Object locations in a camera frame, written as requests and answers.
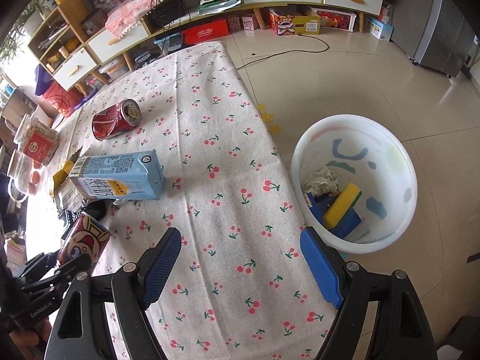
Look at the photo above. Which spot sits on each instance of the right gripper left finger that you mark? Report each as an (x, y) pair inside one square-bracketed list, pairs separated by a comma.
[(132, 289)]

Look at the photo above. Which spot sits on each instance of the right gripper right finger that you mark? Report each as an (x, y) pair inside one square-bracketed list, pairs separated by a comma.
[(401, 329)]

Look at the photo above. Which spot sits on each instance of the yellow green sponge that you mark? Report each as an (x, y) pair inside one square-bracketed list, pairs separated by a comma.
[(341, 205)]

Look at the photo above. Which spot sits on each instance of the blue biscuit box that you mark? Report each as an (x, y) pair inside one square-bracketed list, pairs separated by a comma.
[(319, 205)]

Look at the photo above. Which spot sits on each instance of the white plastic trash bin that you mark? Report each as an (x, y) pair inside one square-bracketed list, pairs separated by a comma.
[(362, 152)]

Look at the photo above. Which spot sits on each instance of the red cartoon snack can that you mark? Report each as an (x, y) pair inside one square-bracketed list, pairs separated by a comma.
[(87, 236)]

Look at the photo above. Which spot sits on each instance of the crumpled paper in bin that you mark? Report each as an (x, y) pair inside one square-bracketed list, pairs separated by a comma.
[(322, 181)]

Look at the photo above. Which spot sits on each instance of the cherry print tablecloth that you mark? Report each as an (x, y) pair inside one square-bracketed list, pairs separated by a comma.
[(240, 288)]

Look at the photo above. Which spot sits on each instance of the white crumpled wrapper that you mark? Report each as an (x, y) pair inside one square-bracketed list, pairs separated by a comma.
[(68, 197)]

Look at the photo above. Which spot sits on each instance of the light blue milk carton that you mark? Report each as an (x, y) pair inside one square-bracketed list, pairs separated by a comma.
[(128, 176)]

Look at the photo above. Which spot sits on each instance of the orange fruit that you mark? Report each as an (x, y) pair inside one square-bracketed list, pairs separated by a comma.
[(35, 177)]

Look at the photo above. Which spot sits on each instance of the yellow snack wrapper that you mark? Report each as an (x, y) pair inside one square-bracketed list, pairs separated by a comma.
[(63, 173)]

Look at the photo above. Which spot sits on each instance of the jar with red label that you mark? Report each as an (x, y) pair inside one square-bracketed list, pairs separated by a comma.
[(36, 140)]

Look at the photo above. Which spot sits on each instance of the crushed red soda can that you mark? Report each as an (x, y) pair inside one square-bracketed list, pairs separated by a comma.
[(116, 119)]

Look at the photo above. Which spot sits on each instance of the yellow cardboard box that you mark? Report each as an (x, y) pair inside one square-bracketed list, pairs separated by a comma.
[(306, 25)]

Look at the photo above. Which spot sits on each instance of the grey refrigerator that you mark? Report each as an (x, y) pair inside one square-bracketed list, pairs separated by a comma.
[(432, 33)]

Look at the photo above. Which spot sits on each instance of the red flat box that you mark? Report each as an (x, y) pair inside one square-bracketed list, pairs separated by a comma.
[(205, 32)]

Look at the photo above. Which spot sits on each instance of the long TV cabinet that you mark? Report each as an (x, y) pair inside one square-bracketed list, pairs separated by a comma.
[(72, 42)]

